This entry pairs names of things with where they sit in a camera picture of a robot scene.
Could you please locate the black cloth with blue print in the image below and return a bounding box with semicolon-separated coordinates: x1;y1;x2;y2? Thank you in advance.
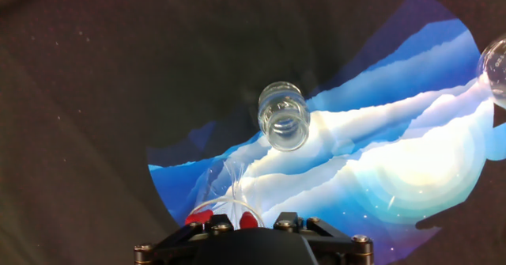
0;0;506;265

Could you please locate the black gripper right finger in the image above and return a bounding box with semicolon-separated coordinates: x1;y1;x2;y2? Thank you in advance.
272;211;375;265

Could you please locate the glass beaker holding droppers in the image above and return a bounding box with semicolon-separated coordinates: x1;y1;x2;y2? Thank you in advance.
185;157;266;230

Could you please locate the clear glass beaker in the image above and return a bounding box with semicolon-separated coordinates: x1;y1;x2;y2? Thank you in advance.
476;33;506;110

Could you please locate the small clear glass vial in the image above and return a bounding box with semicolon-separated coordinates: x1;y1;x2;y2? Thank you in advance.
257;81;312;153

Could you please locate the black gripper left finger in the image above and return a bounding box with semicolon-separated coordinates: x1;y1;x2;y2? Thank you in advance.
133;213;235;265

